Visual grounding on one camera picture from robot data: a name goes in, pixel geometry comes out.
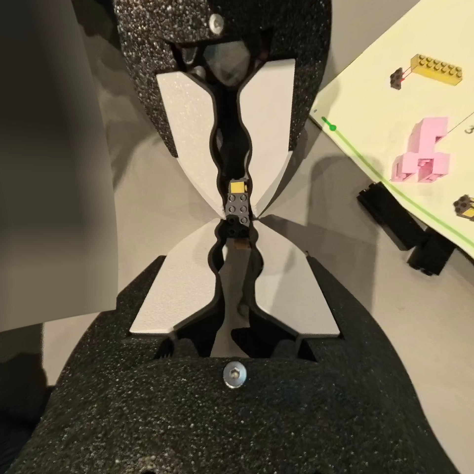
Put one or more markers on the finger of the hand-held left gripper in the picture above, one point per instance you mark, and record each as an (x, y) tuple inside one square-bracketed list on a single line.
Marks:
[(185, 129), (270, 118)]

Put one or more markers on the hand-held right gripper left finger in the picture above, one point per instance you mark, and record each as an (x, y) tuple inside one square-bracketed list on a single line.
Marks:
[(174, 292)]

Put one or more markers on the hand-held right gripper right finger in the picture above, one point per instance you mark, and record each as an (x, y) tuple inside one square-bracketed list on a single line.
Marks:
[(296, 296)]

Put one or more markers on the long yellow building brick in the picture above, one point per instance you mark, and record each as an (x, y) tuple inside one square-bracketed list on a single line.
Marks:
[(237, 187)]

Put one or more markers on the dark grey square plate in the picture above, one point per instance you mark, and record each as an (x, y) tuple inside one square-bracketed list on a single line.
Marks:
[(238, 209), (235, 231)]

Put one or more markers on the pale green instruction booklet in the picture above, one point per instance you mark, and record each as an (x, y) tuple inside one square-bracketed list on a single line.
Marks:
[(389, 111)]

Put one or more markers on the long black brick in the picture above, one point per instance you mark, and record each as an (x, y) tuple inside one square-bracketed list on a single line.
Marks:
[(392, 218)]

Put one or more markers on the short black brick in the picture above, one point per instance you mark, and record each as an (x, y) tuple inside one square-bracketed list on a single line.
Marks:
[(433, 251)]

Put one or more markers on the pink brick figure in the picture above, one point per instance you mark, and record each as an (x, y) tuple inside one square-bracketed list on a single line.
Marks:
[(418, 159)]

